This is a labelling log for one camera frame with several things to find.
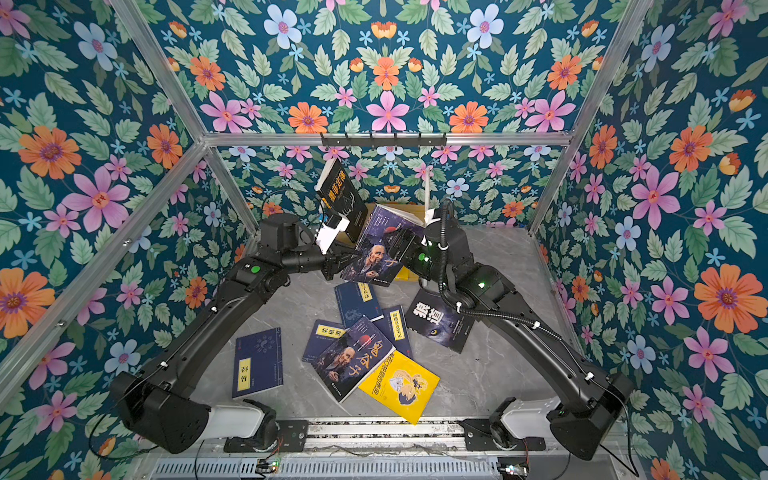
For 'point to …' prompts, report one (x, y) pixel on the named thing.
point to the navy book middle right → (393, 327)
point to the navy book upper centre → (356, 300)
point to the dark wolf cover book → (438, 322)
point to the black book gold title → (337, 189)
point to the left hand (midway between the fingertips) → (360, 250)
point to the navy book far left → (257, 363)
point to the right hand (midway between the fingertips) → (399, 235)
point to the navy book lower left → (323, 334)
